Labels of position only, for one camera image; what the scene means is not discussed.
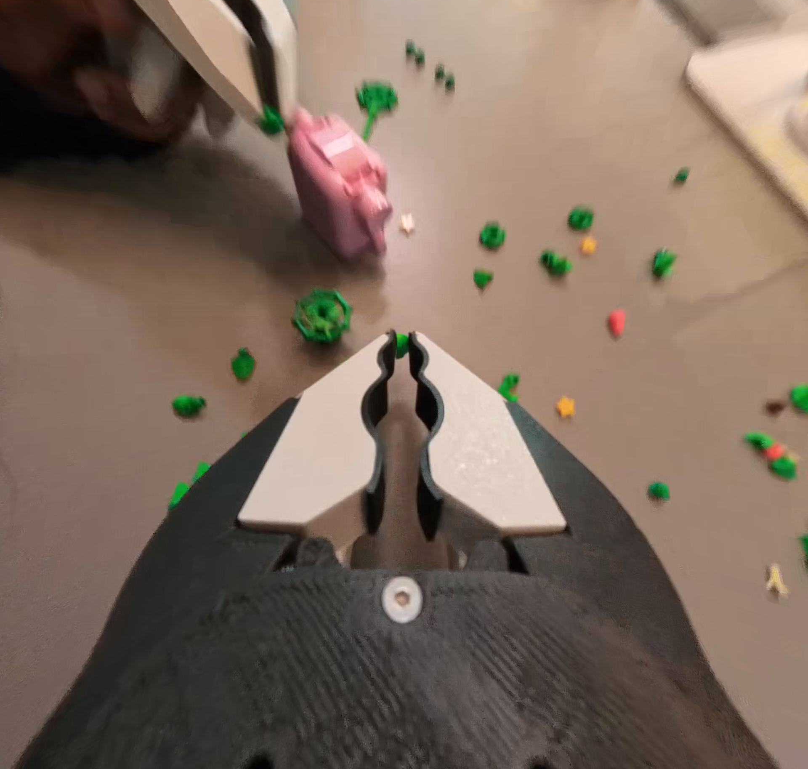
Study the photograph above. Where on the green round toy plate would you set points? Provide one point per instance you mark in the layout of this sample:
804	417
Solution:
800	398

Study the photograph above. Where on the white book stand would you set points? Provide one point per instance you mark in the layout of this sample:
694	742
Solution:
745	100

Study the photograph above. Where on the red round toy stud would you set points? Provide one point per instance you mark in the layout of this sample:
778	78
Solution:
775	450

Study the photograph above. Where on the green toy web wheel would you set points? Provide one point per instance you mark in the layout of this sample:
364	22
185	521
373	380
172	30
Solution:
322	314

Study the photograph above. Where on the green toy leaf piece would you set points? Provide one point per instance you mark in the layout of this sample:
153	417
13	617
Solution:
401	345
483	278

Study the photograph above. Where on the green toy flower stem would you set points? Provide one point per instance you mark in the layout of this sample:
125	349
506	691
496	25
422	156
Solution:
375	96

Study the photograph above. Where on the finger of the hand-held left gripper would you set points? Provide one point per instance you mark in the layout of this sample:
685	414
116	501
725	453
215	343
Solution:
183	11
281	30

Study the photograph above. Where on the person's left forearm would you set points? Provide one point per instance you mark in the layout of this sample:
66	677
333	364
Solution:
38	131

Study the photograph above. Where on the person's left hand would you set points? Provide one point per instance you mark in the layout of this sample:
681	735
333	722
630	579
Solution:
57	30

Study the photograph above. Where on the red toy cone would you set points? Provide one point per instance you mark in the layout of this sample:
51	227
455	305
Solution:
617	322

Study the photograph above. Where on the green toy leaf crown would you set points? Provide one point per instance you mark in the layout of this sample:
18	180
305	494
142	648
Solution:
509	387
555	264
663	262

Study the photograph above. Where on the pink toy watering can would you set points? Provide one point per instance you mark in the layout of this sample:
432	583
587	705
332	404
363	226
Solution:
341	182

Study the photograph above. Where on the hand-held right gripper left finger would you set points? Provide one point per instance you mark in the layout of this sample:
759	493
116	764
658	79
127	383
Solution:
303	466

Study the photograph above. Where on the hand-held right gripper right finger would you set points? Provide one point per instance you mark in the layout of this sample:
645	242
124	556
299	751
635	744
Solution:
492	466

